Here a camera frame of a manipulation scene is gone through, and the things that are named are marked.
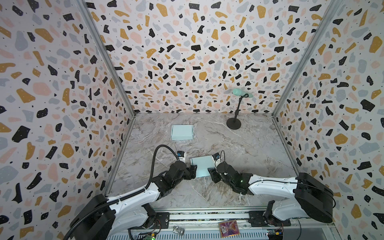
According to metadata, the mint green microphone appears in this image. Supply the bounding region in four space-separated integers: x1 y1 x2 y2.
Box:
232 89 254 98

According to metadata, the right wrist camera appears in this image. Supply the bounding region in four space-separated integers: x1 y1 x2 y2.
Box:
212 153 222 166

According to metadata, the circuit board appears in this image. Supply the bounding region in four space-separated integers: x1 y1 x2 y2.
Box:
267 227 284 240
141 231 160 240

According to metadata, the small metal clip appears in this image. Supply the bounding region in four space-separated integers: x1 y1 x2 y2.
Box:
173 226 185 236

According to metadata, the mint paper box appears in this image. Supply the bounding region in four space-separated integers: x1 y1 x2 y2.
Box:
171 125 194 141
191 156 215 178

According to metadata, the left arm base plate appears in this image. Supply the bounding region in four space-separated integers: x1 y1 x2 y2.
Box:
137 212 170 230

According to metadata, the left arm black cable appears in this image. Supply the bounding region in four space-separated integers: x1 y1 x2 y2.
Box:
62 144 179 240

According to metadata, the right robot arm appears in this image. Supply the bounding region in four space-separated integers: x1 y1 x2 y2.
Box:
208 162 336 226

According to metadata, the circuit board left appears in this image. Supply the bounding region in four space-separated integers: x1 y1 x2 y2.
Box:
141 231 160 240

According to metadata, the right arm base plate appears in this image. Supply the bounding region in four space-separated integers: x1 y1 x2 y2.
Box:
248 211 291 227

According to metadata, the aluminium mounting rail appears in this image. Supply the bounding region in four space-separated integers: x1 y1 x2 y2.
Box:
78 206 340 240

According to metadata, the black microphone stand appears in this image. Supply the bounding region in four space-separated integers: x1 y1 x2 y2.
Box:
226 94 249 130

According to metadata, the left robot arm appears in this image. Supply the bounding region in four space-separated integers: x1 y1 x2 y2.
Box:
64 160 198 240

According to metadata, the circuit board right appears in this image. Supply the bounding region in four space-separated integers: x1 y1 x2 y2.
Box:
267 227 284 240

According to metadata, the colourful square card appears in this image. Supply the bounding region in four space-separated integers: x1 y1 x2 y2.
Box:
219 220 240 238

